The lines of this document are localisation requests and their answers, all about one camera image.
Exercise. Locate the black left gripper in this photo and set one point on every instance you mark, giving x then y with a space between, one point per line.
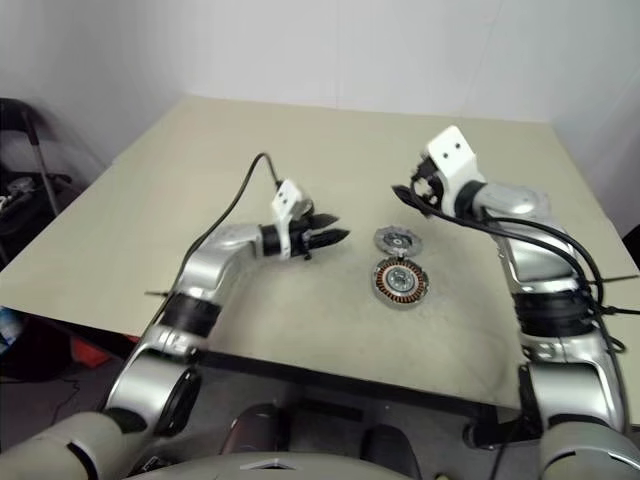
302 240

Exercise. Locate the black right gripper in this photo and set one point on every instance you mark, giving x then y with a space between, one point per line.
431 185

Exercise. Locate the round silver motor lid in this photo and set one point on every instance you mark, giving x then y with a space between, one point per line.
398 241

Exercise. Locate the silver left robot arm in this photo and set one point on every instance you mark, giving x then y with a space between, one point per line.
205 265

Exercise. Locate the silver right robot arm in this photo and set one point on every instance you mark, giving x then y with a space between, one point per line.
530 265

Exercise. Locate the grey robot torso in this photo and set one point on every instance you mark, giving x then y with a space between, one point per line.
270 467

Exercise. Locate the orange object under table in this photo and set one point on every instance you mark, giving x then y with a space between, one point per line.
86 352

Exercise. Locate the blue object under table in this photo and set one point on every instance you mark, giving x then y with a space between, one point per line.
7 327

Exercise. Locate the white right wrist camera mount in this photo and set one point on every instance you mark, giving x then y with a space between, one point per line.
452 152

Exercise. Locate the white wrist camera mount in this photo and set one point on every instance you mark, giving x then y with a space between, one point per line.
286 197
452 152

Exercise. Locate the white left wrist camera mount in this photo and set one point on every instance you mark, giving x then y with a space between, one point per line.
286 197

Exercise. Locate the black table frame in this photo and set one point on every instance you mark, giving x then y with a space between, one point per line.
350 385

